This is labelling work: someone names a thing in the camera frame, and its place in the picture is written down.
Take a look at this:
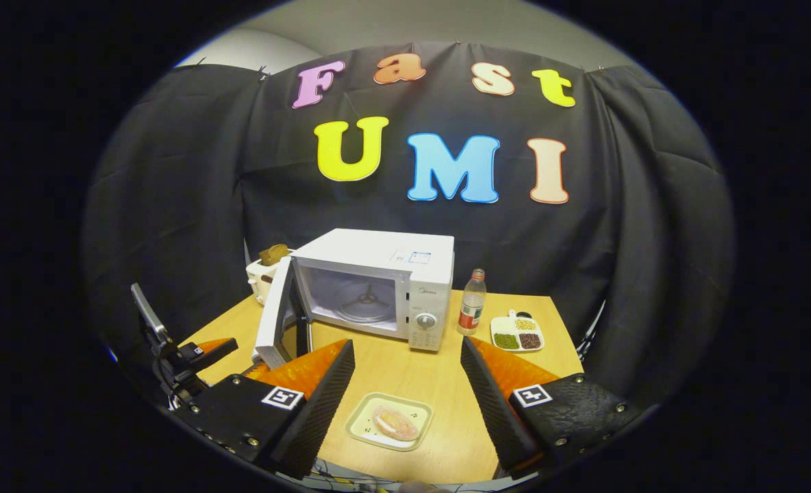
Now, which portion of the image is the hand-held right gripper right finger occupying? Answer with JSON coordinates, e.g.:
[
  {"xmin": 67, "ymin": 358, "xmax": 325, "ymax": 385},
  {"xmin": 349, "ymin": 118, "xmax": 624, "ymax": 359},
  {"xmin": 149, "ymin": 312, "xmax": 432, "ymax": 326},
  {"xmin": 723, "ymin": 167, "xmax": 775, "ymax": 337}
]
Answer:
[{"xmin": 460, "ymin": 337, "xmax": 656, "ymax": 480}]

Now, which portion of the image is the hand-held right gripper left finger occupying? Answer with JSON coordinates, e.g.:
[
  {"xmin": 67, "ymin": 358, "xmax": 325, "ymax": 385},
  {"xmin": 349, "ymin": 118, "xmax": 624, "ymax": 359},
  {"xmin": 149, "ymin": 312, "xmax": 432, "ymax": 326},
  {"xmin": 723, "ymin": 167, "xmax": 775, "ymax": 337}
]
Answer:
[{"xmin": 173, "ymin": 339, "xmax": 356, "ymax": 480}]

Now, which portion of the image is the white microwave oven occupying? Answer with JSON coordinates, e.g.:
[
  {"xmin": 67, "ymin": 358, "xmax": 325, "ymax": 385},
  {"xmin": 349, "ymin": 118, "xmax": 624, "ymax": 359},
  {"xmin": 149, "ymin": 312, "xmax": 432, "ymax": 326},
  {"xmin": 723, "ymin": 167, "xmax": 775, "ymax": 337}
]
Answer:
[{"xmin": 253, "ymin": 228, "xmax": 456, "ymax": 370}]

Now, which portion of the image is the glass microwave turntable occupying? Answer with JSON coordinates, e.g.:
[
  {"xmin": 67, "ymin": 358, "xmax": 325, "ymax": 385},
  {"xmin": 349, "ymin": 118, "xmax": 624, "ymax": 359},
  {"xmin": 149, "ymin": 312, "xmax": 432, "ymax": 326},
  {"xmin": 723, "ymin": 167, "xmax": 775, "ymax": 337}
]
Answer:
[{"xmin": 334, "ymin": 281, "xmax": 398, "ymax": 324}]

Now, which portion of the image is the pale green square plate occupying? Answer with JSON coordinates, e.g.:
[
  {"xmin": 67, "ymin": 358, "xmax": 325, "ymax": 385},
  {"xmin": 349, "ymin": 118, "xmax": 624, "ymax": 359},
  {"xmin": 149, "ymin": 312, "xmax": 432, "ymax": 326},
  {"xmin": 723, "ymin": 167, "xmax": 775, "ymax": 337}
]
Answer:
[{"xmin": 345, "ymin": 392, "xmax": 434, "ymax": 451}]

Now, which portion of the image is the white divided dish with beans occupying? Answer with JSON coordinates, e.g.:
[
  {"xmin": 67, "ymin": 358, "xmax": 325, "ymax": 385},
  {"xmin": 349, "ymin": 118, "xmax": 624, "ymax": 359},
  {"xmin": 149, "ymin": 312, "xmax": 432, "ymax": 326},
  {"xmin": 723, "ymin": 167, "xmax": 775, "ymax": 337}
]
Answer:
[{"xmin": 490, "ymin": 309, "xmax": 545, "ymax": 353}]

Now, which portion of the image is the white toaster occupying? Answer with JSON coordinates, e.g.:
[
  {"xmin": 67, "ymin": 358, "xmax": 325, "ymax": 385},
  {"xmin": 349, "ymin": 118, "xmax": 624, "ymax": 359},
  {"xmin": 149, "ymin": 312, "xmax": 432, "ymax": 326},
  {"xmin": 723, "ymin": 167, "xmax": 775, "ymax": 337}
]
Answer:
[{"xmin": 246, "ymin": 257, "xmax": 290, "ymax": 305}]

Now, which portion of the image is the clear plastic bottle red label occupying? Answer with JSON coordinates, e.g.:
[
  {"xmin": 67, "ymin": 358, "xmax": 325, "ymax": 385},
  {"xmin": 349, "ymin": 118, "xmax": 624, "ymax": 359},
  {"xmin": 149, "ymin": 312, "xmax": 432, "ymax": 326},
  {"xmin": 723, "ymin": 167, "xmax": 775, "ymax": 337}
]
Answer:
[{"xmin": 456, "ymin": 268, "xmax": 487, "ymax": 336}]

